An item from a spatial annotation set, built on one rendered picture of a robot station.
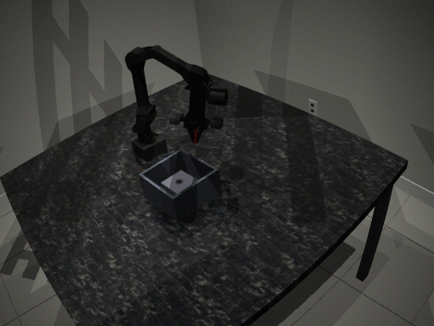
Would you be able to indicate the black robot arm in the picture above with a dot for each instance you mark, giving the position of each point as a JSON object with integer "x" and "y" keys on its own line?
{"x": 194, "y": 75}

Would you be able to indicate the dark red peg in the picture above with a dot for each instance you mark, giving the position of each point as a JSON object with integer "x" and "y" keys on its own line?
{"x": 195, "y": 131}

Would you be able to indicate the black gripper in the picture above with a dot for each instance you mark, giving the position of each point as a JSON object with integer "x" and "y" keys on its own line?
{"x": 215, "y": 122}

